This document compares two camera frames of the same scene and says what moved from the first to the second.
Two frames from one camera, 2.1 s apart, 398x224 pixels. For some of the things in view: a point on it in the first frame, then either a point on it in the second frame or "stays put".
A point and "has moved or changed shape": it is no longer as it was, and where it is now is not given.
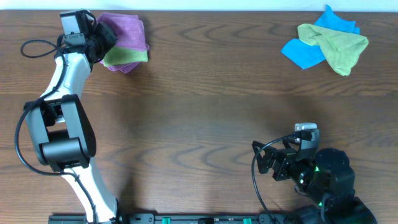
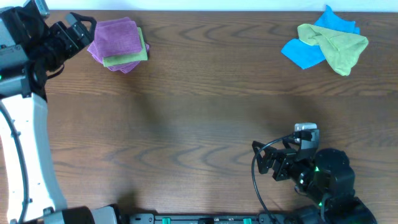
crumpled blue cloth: x=305 y=55 stays put
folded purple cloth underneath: x=124 y=68 stays put
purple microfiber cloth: x=128 y=29 has moved or changed shape
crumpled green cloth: x=341 y=50 stays put
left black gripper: x=109 y=34 to x=76 y=38
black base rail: x=180 y=218 stays put
